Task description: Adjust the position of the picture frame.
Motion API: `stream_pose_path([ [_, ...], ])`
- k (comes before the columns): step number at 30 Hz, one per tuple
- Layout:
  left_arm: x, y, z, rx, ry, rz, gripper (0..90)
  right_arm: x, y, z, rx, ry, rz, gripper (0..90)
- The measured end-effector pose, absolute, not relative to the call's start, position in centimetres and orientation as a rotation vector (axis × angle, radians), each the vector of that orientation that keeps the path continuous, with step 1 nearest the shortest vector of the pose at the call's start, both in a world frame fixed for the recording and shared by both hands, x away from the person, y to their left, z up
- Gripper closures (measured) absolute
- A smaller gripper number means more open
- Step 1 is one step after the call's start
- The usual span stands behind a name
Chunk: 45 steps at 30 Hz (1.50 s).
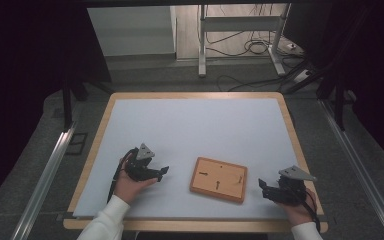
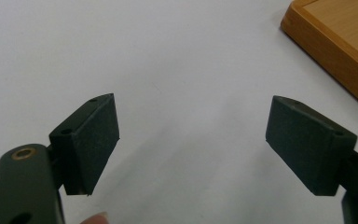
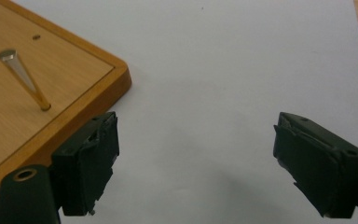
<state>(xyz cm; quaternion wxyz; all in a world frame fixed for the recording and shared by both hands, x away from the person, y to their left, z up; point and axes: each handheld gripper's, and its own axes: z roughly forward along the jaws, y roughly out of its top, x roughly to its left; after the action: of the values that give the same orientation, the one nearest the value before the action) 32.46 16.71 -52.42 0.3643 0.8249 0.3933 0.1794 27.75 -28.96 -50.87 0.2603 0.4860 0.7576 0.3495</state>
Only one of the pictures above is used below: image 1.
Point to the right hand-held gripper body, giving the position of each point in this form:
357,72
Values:
288,191

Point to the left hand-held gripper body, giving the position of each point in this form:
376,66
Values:
139,168

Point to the person's left hand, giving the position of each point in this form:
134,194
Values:
127,188

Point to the person's right hand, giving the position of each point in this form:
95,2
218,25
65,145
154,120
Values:
298,214

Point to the wooden tray board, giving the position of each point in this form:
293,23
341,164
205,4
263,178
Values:
218,180

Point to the white table mat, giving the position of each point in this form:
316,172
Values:
200,133

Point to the black stand leg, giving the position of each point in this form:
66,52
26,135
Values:
339,106
67,106

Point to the white power strip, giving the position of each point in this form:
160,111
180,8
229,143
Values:
302,75

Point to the white panel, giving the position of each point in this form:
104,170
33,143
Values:
130,31

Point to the dark curtain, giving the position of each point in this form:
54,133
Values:
370,66

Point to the aluminium rail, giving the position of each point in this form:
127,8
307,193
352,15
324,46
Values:
43,181
363,170

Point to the white metal desk frame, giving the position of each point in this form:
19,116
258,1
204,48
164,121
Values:
240,24

